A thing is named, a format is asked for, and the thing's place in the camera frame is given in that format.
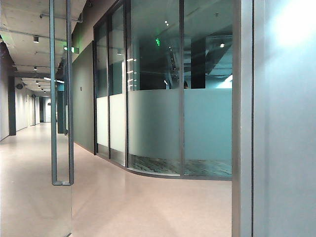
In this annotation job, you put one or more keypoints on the metal door frame post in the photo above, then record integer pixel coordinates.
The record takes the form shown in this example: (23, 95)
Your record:
(242, 123)

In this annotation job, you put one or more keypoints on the green running man exit sign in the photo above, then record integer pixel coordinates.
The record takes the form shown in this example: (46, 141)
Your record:
(158, 42)

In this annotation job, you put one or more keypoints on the linear ceiling light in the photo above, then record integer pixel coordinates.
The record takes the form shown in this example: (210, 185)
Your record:
(47, 79)

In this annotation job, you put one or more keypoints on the frameless glass door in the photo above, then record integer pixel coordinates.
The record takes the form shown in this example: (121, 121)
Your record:
(27, 202)

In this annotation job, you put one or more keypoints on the dark column inside room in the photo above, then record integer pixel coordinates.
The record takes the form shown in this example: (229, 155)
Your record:
(198, 64)

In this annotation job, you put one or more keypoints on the narrow frosted glass panel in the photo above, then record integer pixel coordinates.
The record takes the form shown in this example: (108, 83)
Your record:
(117, 123)
(102, 118)

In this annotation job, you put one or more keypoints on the dark metal partition mullion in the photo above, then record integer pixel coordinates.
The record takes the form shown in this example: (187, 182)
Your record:
(108, 98)
(126, 98)
(181, 98)
(94, 98)

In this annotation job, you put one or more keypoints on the grey ceiling pipe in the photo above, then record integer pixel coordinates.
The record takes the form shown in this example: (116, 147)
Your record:
(59, 17)

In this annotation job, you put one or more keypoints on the round wall security camera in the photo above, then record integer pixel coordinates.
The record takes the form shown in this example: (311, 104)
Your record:
(19, 86)

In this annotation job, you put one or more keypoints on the hanging green exit sign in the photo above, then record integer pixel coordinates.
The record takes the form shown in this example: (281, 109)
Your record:
(76, 50)

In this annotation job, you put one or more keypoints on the thin ceiling conduit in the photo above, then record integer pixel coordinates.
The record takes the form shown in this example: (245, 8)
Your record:
(24, 33)

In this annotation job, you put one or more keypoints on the curved frosted glass panel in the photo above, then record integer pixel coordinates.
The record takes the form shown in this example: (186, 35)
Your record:
(154, 123)

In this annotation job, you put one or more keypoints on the dark corridor wall pillar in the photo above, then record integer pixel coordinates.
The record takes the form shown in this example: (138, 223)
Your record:
(11, 106)

